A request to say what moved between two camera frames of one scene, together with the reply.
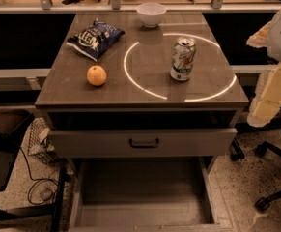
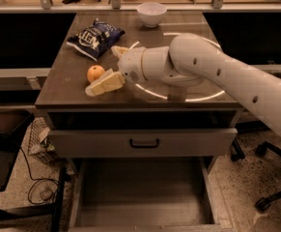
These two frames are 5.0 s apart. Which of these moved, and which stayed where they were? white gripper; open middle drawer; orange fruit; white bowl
Moved: white gripper
Stayed: orange fruit; open middle drawer; white bowl
